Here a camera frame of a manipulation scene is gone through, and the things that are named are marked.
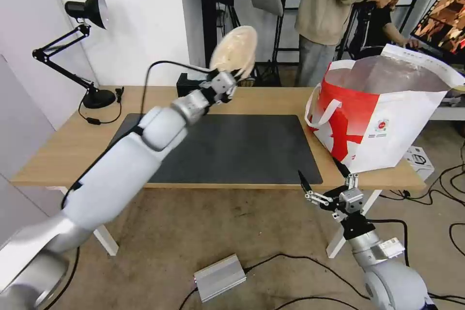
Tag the wooden table white legs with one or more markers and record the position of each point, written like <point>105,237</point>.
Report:
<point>54,153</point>

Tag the black desk mat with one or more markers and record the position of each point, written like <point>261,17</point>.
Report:
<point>247,150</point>

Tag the red white takeout bag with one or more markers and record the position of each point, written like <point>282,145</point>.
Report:
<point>392,132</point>

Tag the black light stand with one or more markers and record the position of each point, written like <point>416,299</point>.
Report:
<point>281,44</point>
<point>227,15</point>

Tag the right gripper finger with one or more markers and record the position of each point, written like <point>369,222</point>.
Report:
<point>310,191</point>
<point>350,179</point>

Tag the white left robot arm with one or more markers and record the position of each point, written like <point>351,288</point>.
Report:
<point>120,172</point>

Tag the silver metal power box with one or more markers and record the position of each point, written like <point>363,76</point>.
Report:
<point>219,277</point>

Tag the computer monitor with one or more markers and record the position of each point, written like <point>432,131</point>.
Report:
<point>447,15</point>

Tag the white cardboard box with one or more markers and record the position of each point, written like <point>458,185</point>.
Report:
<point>417,161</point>

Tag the seated person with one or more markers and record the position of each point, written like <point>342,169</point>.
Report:
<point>381,23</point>

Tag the standing person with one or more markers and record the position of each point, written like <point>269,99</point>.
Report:
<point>330,1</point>

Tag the black desk lamp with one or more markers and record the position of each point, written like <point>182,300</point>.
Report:
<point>96,99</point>

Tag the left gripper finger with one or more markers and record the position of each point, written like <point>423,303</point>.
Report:
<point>210,76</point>
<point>239,73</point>

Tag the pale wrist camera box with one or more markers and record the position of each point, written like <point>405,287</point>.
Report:
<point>224,83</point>
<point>351,201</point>

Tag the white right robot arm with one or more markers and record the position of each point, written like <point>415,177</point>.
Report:
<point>392,288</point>

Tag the black camera tripod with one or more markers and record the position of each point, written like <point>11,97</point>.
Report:
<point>358,30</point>

